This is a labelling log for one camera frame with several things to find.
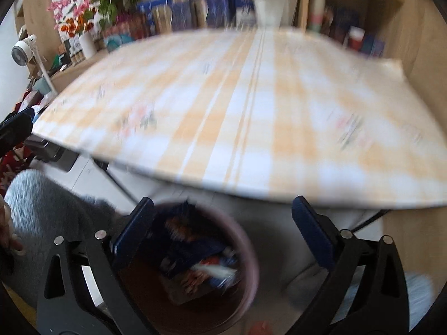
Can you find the brown round waste bin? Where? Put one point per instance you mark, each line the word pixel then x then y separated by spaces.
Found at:
pixel 153 300

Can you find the stack of blue gift boxes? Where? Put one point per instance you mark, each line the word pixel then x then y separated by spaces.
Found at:
pixel 195 7

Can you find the person's left forearm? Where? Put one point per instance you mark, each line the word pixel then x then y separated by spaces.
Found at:
pixel 52 209

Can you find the orange flower bunch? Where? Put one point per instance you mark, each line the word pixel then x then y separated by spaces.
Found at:
pixel 75 28

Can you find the wide white vase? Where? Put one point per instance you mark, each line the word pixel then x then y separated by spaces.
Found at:
pixel 276 8

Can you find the purple blue box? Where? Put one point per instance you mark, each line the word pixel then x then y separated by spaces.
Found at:
pixel 373 46

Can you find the black table leg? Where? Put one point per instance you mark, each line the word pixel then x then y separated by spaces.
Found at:
pixel 370 220

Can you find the dark blue box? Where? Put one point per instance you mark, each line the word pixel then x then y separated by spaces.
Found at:
pixel 344 22

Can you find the dark grey box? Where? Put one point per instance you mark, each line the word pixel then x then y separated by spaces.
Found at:
pixel 52 153

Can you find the large blue box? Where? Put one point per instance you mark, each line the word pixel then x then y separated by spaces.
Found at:
pixel 195 240

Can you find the yellow checked tablecloth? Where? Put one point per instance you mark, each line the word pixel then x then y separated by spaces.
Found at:
pixel 244 111

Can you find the slim white vase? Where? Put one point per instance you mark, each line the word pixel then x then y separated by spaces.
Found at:
pixel 87 46

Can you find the person's left hand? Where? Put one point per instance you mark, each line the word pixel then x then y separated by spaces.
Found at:
pixel 8 230

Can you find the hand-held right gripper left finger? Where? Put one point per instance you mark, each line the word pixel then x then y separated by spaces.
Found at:
pixel 134 240

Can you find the small white fan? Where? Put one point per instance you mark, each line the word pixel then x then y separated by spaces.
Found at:
pixel 24 49

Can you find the colourful patterned gift box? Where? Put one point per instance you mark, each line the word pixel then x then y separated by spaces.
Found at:
pixel 122 36

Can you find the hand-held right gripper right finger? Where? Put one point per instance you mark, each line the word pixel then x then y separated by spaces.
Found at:
pixel 312 237

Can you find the red patterned cloth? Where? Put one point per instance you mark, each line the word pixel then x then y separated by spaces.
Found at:
pixel 14 171

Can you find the wooden shelf unit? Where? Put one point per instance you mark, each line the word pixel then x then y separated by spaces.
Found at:
pixel 391 14

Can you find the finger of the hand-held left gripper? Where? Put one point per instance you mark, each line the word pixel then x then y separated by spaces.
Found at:
pixel 15 129

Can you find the stack of paper cups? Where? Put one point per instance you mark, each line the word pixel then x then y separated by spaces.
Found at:
pixel 316 10

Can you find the red cup with white lid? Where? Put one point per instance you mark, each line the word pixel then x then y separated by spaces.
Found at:
pixel 356 38

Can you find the red and white box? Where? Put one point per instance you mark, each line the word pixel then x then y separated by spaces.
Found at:
pixel 213 270

